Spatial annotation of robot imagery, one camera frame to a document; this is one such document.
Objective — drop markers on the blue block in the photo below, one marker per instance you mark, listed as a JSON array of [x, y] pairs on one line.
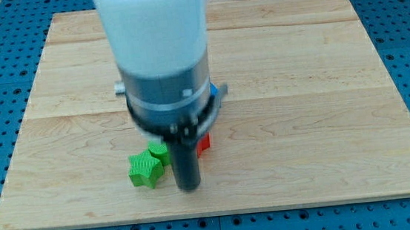
[[214, 89]]

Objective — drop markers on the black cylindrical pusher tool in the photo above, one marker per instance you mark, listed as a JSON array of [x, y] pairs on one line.
[[184, 161]]

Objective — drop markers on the green round block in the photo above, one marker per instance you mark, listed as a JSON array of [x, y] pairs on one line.
[[159, 150]]

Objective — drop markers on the green star block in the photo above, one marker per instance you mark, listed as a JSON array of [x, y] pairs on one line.
[[145, 169]]

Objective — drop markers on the red block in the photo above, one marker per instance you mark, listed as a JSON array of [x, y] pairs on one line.
[[203, 144]]

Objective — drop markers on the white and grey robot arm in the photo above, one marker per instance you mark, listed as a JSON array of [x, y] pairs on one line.
[[160, 48]]

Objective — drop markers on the wooden board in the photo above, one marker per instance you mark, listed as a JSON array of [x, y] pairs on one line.
[[312, 118]]

